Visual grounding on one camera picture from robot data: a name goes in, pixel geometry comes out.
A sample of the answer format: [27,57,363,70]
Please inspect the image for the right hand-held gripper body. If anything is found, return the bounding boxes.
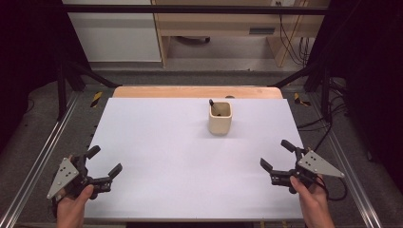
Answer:
[270,146,346,195]

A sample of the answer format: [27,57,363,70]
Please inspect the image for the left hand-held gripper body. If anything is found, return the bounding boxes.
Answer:
[47,152,113,201]

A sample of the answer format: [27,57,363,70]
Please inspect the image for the beige square cup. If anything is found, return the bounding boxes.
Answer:
[208,101,234,137]

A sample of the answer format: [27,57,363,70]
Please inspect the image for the black makeup brush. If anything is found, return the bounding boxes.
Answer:
[208,99,222,117]

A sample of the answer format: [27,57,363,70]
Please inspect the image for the person's left hand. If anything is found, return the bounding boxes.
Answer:
[56,183,95,228]

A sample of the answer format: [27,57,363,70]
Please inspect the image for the person's right hand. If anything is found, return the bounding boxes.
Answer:
[289,175,336,228]

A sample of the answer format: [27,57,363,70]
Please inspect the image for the yellow black tape strip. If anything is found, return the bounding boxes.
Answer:
[90,91,104,108]
[293,92,313,107]

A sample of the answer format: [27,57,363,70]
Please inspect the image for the white board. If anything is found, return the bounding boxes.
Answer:
[83,97,307,221]

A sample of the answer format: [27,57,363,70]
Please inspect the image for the wooden table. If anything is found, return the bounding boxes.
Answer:
[112,85,284,100]

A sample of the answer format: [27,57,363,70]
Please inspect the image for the black curtain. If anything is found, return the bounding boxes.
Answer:
[308,0,403,186]
[0,0,90,155]

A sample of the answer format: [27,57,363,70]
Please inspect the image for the white cabinet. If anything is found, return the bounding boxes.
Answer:
[62,0,163,64]

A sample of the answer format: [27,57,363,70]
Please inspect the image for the light wooden desk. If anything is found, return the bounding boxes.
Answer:
[151,0,331,68]

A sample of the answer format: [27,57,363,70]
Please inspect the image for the aluminium rail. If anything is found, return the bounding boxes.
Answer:
[307,91,385,228]
[0,91,81,228]

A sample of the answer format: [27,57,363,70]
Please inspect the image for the bundle of black floor cables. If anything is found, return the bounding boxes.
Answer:
[297,77,348,153]

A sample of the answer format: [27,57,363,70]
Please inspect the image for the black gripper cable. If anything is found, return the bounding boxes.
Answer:
[317,175,349,202]
[49,201,60,220]

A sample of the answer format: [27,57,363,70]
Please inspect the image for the black braced frame post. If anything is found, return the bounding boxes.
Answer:
[56,61,122,122]
[269,61,333,124]

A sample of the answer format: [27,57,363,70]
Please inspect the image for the black hanging desk cables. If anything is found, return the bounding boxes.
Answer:
[275,1,312,67]

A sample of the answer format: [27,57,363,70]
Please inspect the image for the grey desk drawer handle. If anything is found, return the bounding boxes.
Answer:
[248,27,276,35]

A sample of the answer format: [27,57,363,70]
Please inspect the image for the black horizontal frame bar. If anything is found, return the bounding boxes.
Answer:
[61,4,331,15]

